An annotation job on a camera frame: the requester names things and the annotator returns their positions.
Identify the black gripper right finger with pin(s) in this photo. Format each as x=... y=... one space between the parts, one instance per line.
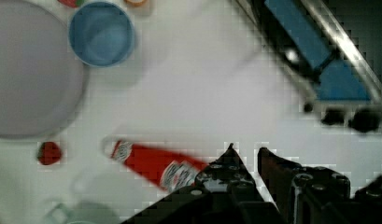
x=300 y=192

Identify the green perforated colander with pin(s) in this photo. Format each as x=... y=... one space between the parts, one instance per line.
x=83 y=212

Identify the red ketchup bottle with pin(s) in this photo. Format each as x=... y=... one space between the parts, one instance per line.
x=165 y=169

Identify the blue bowl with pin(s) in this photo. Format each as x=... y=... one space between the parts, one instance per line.
x=101 y=34

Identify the toy orange half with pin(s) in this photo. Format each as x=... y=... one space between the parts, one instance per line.
x=135 y=3

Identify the large grey round plate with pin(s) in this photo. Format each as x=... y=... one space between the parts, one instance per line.
x=41 y=81

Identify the black toaster oven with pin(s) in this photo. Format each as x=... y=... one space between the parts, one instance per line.
x=332 y=51

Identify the small red toy strawberry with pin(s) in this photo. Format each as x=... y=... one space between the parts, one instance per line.
x=49 y=153

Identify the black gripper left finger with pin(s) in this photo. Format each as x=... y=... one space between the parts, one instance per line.
x=229 y=175

